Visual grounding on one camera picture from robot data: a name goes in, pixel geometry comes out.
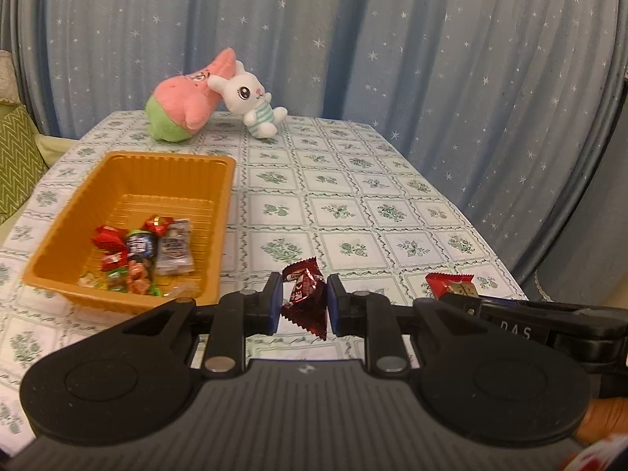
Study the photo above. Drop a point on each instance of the clear candy wrapper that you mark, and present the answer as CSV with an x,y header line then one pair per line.
x,y
185,290

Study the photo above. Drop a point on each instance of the green zigzag cushion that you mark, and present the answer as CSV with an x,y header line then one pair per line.
x,y
19,162

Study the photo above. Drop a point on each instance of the green snack packet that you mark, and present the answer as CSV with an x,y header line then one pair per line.
x,y
141,250

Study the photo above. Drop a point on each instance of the yellow clear wrapped candy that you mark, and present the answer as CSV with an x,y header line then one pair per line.
x,y
98,280

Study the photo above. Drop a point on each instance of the red white clothing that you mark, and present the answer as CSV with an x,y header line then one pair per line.
x,y
596,461

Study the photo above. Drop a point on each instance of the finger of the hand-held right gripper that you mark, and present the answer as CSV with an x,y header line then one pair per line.
x,y
458,304
549,305

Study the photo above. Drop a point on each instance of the floral checked tablecloth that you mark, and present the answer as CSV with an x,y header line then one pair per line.
x,y
343,206

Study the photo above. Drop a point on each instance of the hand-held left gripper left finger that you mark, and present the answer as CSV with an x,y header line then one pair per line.
x,y
274,304

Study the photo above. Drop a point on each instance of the person's right hand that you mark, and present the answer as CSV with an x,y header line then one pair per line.
x,y
603,419

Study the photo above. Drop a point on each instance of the red snack packet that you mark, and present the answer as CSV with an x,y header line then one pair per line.
x,y
444,284

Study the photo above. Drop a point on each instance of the orange plastic tray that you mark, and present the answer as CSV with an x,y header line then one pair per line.
x,y
162,171

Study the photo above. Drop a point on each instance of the silver snack packet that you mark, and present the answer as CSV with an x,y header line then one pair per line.
x,y
175,248

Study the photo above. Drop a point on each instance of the pink starfish plush toy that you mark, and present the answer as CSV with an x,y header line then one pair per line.
x,y
186,98

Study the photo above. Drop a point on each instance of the grey lace-trimmed cover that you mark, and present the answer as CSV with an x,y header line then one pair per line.
x,y
574,279

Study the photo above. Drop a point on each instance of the beige embroidered cushion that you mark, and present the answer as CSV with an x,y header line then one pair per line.
x,y
7,78

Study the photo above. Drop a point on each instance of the white rabbit plush toy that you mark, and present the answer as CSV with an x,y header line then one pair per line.
x,y
243,93

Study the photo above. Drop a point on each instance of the light green sofa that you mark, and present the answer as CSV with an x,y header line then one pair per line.
x,y
56,149

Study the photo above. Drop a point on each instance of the dark red candy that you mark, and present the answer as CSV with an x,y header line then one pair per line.
x,y
306,299

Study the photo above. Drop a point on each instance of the blue starry curtain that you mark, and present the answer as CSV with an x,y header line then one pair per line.
x,y
392,34

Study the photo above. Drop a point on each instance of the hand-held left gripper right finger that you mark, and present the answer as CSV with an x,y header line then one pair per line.
x,y
334,304

